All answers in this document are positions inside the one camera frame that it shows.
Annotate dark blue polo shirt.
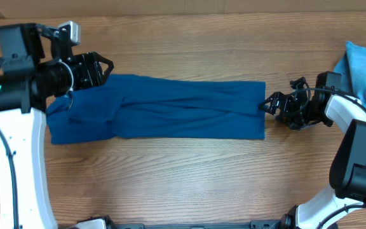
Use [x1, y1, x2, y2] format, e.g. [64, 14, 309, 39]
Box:
[47, 74, 266, 144]

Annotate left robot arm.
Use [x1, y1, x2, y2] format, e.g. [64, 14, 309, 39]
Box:
[0, 21, 114, 228]

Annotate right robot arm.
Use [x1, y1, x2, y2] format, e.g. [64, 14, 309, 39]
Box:
[250, 71, 366, 229]

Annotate light blue denim jeans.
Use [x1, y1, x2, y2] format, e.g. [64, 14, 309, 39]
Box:
[332, 40, 366, 125]

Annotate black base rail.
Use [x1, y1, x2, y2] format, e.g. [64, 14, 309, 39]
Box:
[74, 208, 298, 229]

